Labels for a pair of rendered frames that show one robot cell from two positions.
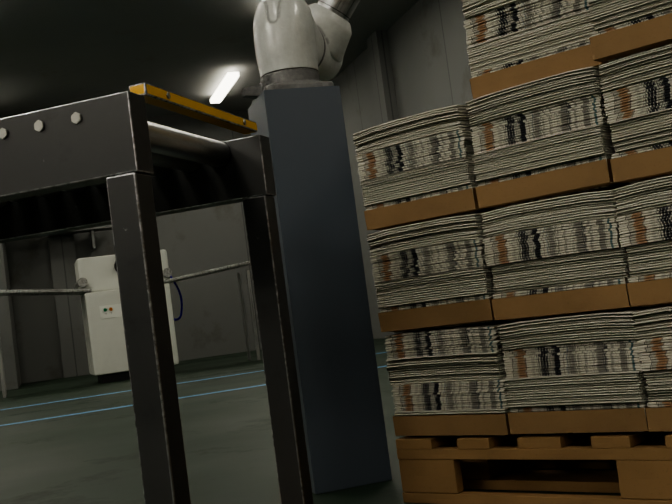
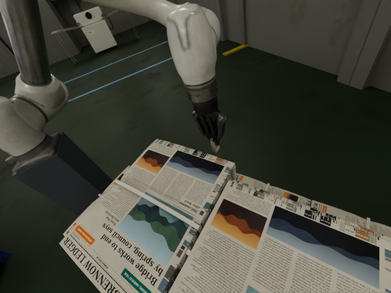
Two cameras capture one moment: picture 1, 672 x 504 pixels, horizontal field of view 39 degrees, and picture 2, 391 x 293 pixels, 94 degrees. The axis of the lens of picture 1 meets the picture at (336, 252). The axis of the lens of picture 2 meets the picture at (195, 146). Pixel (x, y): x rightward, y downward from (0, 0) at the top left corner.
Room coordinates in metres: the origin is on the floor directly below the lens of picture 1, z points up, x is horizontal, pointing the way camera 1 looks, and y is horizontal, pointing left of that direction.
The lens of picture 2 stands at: (1.80, -0.73, 1.44)
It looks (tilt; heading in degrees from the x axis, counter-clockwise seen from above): 44 degrees down; 7
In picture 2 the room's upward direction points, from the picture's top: 19 degrees counter-clockwise
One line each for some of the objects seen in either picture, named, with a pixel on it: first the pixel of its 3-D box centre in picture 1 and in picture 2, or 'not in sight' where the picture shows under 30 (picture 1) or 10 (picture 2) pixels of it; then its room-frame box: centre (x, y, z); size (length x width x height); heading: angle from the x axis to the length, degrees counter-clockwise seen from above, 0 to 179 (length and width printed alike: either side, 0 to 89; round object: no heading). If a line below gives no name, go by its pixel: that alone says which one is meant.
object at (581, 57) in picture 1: (550, 75); not in sight; (1.96, -0.48, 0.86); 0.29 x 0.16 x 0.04; 51
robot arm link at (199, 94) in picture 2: not in sight; (201, 87); (2.28, -0.75, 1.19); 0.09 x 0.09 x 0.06
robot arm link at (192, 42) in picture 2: not in sight; (192, 44); (2.29, -0.75, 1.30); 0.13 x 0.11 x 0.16; 164
